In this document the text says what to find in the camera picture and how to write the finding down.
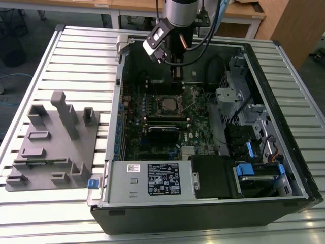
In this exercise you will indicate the silver CPU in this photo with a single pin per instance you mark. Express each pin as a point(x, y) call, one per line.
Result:
point(169, 104)

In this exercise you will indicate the metal locking lever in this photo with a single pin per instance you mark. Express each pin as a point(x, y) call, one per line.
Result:
point(188, 106)

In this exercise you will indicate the CPU socket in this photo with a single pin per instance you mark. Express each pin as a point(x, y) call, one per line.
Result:
point(160, 112)

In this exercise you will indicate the silver metal drive cage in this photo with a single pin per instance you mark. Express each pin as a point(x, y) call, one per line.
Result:
point(228, 96)

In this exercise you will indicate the black graphics card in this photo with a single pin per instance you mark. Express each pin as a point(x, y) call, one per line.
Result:
point(162, 139)

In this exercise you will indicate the green motherboard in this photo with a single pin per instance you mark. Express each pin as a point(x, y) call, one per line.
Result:
point(200, 137)

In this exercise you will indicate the silver chipset heatsink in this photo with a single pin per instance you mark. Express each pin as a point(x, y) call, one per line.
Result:
point(188, 151)

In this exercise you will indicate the black disk bay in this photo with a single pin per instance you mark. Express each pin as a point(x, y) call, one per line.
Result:
point(238, 139)

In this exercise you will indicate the wooden cabinet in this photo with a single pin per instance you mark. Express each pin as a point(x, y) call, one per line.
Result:
point(292, 30)

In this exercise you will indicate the blue plastic tab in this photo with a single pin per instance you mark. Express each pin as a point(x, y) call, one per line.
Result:
point(250, 150)

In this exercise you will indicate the black plastic shroud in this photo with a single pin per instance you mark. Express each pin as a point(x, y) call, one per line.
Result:
point(213, 178)

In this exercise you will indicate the hard disk in blue carrier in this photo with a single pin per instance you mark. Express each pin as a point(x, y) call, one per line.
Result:
point(245, 169)

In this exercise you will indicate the silver power supply unit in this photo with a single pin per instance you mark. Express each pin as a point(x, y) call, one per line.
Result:
point(119, 183)

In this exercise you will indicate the grey parts rack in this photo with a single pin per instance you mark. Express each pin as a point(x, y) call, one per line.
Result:
point(58, 152)

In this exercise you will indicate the blue case latch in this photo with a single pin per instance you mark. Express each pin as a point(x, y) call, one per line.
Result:
point(92, 184)

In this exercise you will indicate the blue plastic latch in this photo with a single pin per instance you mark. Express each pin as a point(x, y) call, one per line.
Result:
point(281, 169)

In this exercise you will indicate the black PC case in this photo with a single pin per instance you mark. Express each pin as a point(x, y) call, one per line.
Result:
point(177, 221)

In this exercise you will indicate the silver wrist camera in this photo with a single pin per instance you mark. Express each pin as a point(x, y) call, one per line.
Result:
point(156, 38)

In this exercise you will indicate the bracket-mounted wrist camera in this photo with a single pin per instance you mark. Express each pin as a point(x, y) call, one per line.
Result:
point(196, 19)

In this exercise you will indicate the wooden desk white frame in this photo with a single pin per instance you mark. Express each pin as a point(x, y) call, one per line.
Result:
point(248, 15)

